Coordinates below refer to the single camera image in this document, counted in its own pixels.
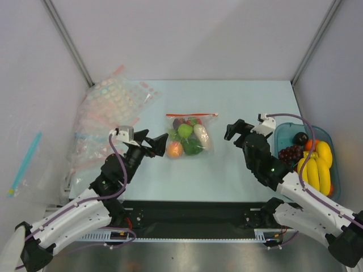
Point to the orange tangerine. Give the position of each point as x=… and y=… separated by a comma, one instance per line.
x=311, y=145

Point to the clear orange zip bag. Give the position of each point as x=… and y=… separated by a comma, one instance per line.
x=206, y=119

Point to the white radish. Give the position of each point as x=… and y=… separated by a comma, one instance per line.
x=203, y=136

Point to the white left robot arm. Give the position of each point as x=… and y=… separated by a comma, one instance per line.
x=97, y=206

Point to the green bell pepper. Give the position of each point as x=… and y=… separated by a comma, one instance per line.
x=191, y=146

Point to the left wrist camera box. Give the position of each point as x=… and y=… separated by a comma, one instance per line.
x=124, y=134

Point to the green grape bunch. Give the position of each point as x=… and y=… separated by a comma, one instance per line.
x=173, y=135

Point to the pile of clear zip bags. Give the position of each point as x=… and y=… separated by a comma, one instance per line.
x=115, y=101

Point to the yellow banana bunch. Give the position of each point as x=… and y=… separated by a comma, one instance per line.
x=317, y=174

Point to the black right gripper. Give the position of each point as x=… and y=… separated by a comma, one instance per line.
x=241, y=135

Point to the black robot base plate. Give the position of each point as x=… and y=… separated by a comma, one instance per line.
x=194, y=219

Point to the orange red peach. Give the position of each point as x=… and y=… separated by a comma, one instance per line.
x=175, y=150

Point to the dark purple plum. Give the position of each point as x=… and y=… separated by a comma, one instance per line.
x=300, y=139

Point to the yellow mango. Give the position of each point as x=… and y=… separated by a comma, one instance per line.
x=324, y=151

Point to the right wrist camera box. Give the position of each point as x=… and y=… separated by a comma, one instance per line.
x=266, y=126

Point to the wrinkled green fruit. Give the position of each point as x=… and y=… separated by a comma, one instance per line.
x=185, y=130

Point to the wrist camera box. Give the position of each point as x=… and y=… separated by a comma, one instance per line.
x=266, y=126
x=124, y=134

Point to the teal plastic fruit bin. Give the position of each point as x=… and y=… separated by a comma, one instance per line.
x=311, y=153

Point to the purple grape bunch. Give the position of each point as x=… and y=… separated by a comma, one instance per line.
x=291, y=155

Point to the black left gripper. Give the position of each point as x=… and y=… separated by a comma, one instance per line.
x=157, y=144

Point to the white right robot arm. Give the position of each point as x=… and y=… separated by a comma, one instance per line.
x=338, y=228

